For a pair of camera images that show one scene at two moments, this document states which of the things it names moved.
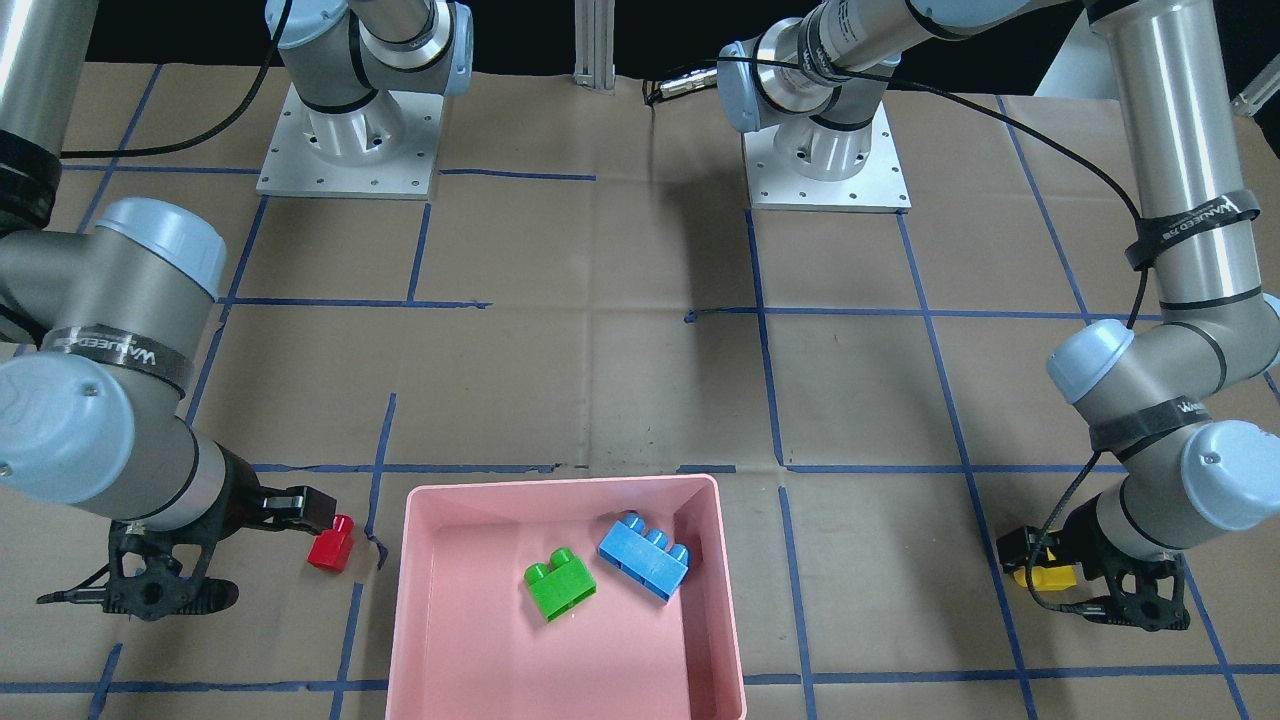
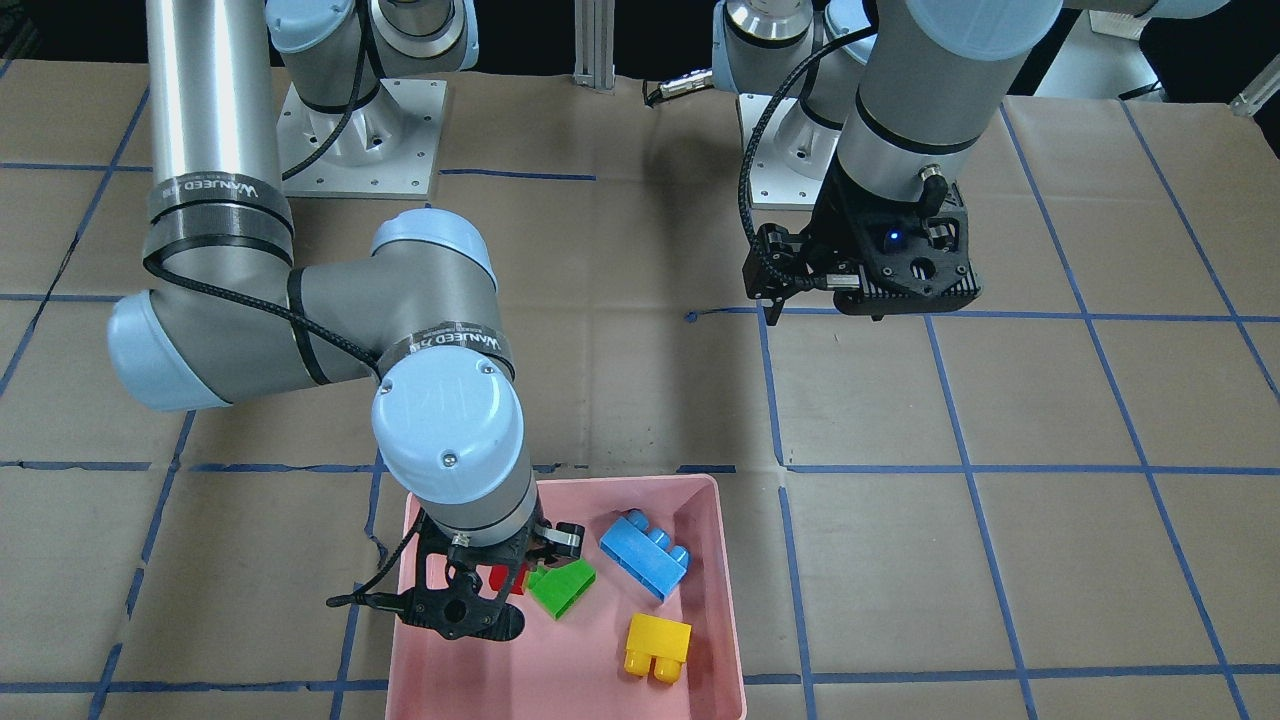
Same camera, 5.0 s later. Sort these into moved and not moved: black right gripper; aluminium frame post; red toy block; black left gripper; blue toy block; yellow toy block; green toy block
Moved: yellow toy block; red toy block; black right gripper; black left gripper
Not moved: blue toy block; aluminium frame post; green toy block
